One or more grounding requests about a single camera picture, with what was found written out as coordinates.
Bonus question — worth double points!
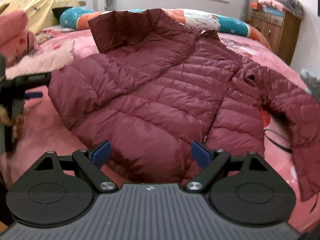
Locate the colourful rolled quilt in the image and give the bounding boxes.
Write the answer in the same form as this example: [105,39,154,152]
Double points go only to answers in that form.
[52,7,271,49]

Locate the light blue down jacket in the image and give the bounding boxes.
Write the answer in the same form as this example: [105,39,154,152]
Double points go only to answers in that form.
[300,69,320,98]

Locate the yellow cloth covered furniture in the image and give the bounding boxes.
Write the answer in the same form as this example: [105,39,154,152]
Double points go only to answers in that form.
[1,0,79,34]

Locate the pink folded blanket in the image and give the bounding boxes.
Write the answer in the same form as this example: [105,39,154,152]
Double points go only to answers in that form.
[1,10,37,67]

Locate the folded blankets on dresser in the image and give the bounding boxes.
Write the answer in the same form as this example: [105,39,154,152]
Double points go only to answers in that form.
[249,0,305,20]

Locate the pink printed bed sheet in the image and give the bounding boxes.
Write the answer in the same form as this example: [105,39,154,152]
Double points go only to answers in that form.
[1,34,319,230]

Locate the wooden dresser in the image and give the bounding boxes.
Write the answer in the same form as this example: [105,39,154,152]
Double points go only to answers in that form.
[251,10,301,65]

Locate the maroon down jacket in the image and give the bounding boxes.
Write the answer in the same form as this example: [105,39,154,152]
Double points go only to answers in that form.
[48,9,319,201]

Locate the light pink quilted pad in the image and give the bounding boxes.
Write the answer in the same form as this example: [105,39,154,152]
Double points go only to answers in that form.
[6,40,74,79]

